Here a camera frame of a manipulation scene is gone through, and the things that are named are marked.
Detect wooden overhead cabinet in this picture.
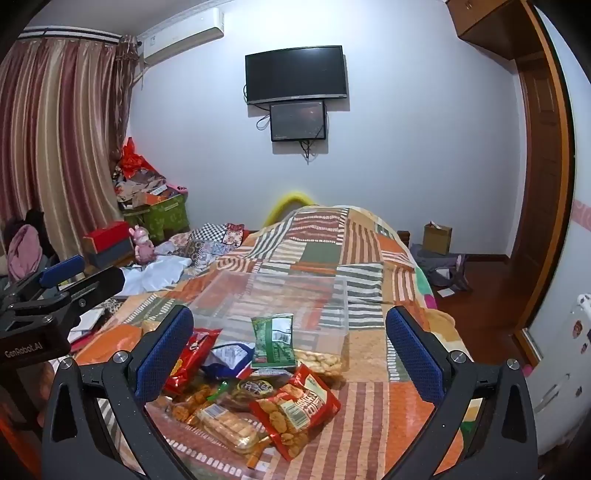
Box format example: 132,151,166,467
448,0,532,61

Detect pink plush toy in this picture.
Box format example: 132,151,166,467
129,224,157,265

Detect striped red beige curtain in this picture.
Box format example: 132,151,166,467
0,34,139,278

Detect pale blue cloth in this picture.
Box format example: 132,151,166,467
124,256,195,296

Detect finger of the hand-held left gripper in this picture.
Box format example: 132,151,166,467
9,267,126,330
9,255,86,297

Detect green-edged snack packet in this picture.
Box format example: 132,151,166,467
207,379,232,402

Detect dark brown round packet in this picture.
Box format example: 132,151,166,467
228,376,280,412

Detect clear biscuit packet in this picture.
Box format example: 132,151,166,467
196,401,273,455

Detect white cardboard box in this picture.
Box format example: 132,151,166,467
71,308,108,340

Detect large black wall television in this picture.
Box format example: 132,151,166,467
245,45,348,106

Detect red plastic bag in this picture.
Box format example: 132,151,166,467
121,137,158,178

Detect brown paper bag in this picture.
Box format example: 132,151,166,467
422,222,453,256

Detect clear peanut packet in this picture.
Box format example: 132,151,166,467
295,348,345,388

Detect curtain rail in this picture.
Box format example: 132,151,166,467
18,25,139,44

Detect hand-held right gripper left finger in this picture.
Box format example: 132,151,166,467
41,305,218,480

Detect yellow foam hoop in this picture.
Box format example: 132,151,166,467
263,191,317,227

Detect blue white snack packet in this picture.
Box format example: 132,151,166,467
201,342,254,381

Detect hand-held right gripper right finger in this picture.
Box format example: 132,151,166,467
383,305,540,480

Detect green storage box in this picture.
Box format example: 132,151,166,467
124,191,191,243

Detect checkered floral quilt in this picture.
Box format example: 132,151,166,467
157,222,252,273

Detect orange fried snack packet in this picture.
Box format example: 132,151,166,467
168,385,222,423

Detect pink garment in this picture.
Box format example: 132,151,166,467
7,224,44,281

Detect grey bag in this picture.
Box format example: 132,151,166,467
411,244,472,292

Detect white air conditioner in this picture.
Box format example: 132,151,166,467
139,7,225,65

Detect red and grey box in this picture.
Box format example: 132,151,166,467
83,222,136,268

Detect pile of papers and clothes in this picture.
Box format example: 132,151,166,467
113,166,169,208

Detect brown wooden door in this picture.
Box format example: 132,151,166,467
508,46,577,333

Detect patchwork striped bed blanket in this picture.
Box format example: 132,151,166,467
69,205,476,480

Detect white refrigerator with stickers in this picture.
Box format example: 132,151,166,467
526,291,591,457

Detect red fried nugget packet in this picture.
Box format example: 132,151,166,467
249,364,342,462

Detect green snack packet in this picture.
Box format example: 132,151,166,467
250,313,298,370

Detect clear plastic container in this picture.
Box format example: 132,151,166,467
185,271,349,370

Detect red chips packet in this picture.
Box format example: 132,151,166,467
164,328,223,395

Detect small black wall monitor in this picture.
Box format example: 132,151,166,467
270,100,328,143

